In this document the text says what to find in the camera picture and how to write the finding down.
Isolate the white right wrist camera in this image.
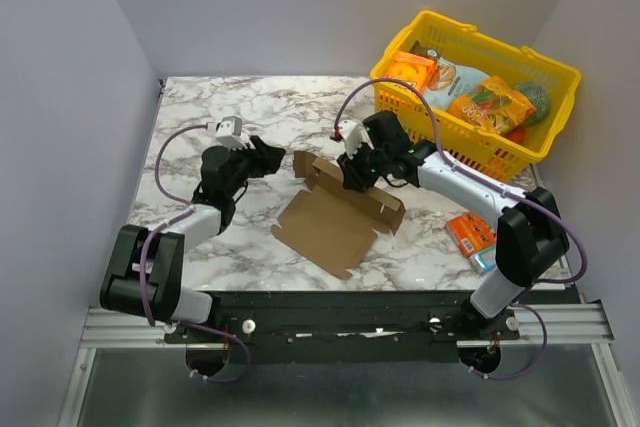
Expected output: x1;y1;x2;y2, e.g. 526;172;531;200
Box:
331;120;368;159

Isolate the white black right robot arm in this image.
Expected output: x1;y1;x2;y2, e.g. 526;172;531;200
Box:
334;111;569;339

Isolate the blue white small box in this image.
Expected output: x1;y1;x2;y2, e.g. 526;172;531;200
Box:
470;245;497;275

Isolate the orange round item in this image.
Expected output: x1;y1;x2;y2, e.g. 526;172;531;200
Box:
504;126;527;145

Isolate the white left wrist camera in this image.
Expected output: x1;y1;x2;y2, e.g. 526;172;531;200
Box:
206;116;249;151

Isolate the light blue snack bag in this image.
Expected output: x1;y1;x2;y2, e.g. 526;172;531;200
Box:
422;49;489;111

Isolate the orange snack box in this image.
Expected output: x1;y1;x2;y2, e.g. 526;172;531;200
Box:
386;51;438;92

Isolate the aluminium rail frame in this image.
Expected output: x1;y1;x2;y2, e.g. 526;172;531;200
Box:
59;303;638;426

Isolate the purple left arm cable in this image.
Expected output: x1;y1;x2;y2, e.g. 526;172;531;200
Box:
138;124;251;384

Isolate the orange small box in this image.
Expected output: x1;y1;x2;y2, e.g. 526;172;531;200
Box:
446;212;496;258

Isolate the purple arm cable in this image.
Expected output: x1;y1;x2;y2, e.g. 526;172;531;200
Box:
335;77;589;381
138;124;251;384

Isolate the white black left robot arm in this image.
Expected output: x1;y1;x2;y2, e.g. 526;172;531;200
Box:
99;135;286;342

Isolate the green steel scouring pad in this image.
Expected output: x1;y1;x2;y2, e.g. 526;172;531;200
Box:
513;81;551;127

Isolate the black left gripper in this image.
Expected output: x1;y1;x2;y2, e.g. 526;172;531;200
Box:
223;136;286;198

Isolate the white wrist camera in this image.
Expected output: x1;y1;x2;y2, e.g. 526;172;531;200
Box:
331;120;368;159
206;116;249;151

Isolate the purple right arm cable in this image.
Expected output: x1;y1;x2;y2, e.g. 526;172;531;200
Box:
335;77;589;381

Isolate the orange candy bag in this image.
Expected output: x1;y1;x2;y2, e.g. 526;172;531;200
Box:
446;76;534;135

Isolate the brown cardboard box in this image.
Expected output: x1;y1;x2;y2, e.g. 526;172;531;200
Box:
271;151;406;280

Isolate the yellow plastic basket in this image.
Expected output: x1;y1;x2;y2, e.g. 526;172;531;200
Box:
370;11;581;181

